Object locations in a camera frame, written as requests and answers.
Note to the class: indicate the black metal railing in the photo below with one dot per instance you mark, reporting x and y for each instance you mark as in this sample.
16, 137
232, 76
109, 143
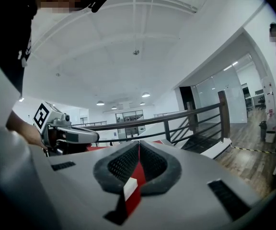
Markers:
167, 130

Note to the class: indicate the small white box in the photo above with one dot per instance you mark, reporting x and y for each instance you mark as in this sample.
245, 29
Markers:
130, 189

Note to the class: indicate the pendant ceiling lamp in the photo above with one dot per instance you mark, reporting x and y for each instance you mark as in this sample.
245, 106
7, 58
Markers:
146, 95
114, 107
142, 103
100, 103

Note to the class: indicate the person's black shirt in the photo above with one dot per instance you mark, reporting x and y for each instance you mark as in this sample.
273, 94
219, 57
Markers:
6, 32

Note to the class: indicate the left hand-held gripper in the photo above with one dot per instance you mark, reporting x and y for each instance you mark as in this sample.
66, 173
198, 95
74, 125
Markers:
47, 115

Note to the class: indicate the person's left hand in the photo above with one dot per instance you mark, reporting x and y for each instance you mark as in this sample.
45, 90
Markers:
37, 139

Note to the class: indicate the yellow-black floor tape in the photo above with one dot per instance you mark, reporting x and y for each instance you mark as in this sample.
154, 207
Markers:
253, 150

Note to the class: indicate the round ceiling detector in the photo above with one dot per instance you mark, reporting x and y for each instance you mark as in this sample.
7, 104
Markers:
136, 52

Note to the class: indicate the white platform edge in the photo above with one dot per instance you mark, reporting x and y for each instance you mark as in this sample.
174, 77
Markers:
219, 150

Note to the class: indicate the dark railing post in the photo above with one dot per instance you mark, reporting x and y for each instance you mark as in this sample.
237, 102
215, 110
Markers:
224, 116

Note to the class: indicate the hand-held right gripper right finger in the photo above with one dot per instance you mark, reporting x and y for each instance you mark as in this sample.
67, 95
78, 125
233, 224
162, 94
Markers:
188, 188

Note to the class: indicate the person's left forearm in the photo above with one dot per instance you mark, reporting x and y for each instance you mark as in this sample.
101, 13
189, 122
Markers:
18, 124

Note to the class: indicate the glass partition wall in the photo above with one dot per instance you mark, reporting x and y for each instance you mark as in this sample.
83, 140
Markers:
224, 90

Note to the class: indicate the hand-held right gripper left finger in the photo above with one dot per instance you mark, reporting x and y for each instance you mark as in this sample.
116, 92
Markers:
85, 181

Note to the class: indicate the black head-worn camera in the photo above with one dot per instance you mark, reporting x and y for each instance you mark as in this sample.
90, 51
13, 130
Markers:
99, 2

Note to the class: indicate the white floor bin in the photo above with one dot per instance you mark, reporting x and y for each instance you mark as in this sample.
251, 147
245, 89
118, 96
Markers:
270, 136

